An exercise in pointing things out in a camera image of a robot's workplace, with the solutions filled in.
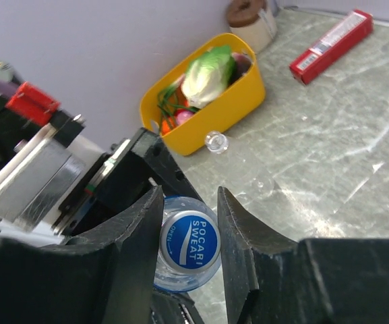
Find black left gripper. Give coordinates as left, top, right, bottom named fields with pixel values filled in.
left=52, top=128, right=202, bottom=236

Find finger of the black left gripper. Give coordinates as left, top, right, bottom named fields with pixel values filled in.
left=150, top=288, right=204, bottom=324

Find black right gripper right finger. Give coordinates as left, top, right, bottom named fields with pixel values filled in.
left=217, top=187, right=389, bottom=323

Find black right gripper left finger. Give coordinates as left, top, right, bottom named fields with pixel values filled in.
left=0, top=187, right=163, bottom=323

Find blue label Pocari bottle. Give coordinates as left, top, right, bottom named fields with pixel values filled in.
left=154, top=196, right=221, bottom=293

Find clear plastic bottle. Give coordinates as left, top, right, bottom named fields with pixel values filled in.
left=204, top=130, right=274, bottom=198

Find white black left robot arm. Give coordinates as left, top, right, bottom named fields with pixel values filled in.
left=0, top=61, right=202, bottom=323

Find orange toy carrot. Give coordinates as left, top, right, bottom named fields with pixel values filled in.
left=160, top=116, right=177, bottom=136

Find pink toy radish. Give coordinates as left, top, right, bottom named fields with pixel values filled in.
left=175, top=109, right=194, bottom=126

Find yellow plastic basket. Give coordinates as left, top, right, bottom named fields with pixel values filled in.
left=139, top=33, right=266, bottom=156

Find white green toy cabbage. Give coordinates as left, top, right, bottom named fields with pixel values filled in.
left=181, top=45, right=235, bottom=109

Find dark purple toy eggplant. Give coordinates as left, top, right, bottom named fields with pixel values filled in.
left=230, top=52, right=252, bottom=84

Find brown lid white canister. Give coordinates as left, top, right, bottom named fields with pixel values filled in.
left=226, top=0, right=278, bottom=53

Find red flat box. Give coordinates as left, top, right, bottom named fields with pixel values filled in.
left=289, top=9, right=373, bottom=85

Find silver white left wrist camera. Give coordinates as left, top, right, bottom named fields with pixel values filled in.
left=0, top=124, right=104, bottom=232

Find red cable connector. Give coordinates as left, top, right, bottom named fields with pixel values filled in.
left=5, top=82, right=60, bottom=127

